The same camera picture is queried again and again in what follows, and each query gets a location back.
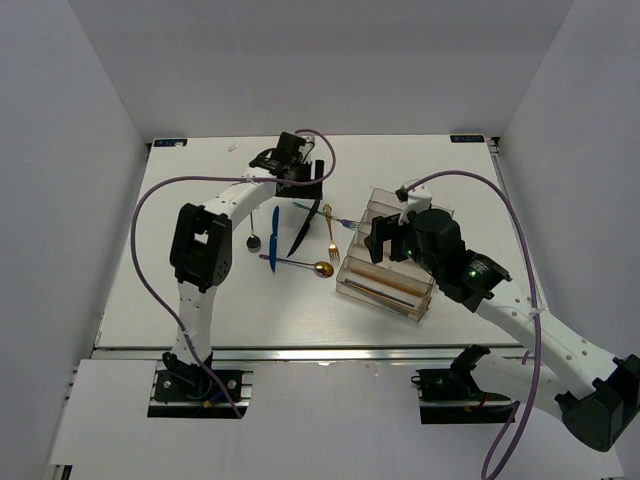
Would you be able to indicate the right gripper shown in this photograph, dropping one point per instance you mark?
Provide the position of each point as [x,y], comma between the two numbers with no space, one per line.
[384,229]

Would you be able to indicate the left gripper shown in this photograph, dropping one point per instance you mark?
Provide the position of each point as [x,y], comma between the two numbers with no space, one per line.
[311,191]

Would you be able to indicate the black knife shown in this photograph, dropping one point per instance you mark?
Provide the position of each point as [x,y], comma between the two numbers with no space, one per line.
[311,213]

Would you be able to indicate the purple gold spoon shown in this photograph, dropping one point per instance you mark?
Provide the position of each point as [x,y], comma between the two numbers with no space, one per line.
[320,268]

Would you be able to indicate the blue knife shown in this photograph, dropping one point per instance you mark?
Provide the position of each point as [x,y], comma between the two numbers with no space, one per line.
[273,241]

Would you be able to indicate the black spoon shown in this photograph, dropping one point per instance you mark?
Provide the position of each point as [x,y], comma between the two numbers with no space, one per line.
[253,242]

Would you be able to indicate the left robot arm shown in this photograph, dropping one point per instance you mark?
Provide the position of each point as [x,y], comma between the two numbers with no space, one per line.
[202,248]

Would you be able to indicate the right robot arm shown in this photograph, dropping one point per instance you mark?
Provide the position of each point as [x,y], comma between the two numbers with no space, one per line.
[591,391]

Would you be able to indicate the rainbow fork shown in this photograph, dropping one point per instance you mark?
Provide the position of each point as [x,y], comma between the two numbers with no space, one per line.
[346,223]

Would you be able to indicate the clear tiered utensil organizer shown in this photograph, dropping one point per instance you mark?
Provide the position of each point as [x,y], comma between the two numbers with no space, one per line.
[381,203]

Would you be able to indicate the gold ornate fork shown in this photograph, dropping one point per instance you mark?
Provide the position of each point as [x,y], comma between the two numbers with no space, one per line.
[333,249]

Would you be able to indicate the right blue table label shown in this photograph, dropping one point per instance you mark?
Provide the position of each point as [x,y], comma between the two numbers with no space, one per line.
[466,138]

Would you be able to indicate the blue table label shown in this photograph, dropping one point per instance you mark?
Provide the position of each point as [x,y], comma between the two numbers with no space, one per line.
[169,143]
[466,138]

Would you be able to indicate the left blue table label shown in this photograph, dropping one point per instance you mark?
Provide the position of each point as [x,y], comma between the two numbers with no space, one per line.
[169,143]

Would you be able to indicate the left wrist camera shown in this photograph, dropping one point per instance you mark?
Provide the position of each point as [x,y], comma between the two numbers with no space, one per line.
[309,143]

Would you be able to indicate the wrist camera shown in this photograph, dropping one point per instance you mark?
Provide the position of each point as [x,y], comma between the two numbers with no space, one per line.
[414,197]
[309,143]

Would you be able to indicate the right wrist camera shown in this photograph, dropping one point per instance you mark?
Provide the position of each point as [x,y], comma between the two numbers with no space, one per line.
[414,197]

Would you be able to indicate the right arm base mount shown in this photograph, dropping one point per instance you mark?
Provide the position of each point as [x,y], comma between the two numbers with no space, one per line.
[446,398]

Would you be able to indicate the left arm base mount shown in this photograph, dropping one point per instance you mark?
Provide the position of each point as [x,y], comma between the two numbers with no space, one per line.
[173,398]

